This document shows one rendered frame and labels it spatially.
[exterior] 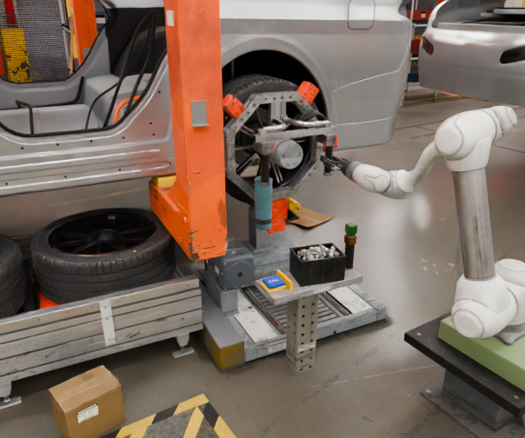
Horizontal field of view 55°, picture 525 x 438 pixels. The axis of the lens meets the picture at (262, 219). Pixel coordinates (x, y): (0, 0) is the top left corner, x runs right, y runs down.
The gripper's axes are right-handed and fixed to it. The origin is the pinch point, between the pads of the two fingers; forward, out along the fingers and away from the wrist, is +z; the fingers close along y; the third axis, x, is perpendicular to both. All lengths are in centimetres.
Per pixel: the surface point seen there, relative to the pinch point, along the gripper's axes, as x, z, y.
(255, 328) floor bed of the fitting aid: -75, -13, -45
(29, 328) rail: -49, -7, -141
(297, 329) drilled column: -59, -43, -40
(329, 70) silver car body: 36, 36, 22
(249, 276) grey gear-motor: -53, -1, -43
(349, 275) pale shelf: -38, -44, -16
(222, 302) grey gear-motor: -68, 4, -55
